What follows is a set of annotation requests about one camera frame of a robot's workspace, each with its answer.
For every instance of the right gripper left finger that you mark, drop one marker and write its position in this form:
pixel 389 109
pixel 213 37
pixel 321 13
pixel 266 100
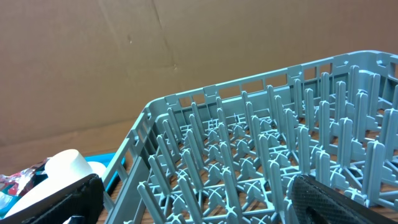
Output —
pixel 82 201

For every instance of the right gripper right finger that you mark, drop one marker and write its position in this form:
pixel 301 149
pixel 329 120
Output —
pixel 313 202

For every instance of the grey dishwasher rack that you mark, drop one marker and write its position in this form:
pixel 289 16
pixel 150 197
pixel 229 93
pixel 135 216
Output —
pixel 229 152

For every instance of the white paper cup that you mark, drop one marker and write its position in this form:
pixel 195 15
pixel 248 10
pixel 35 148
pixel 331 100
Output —
pixel 63 169

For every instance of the teal plastic tray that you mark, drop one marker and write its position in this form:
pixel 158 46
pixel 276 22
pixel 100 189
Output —
pixel 105 159

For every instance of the crumpled foil wrapper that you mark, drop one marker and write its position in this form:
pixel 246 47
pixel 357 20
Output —
pixel 15 186

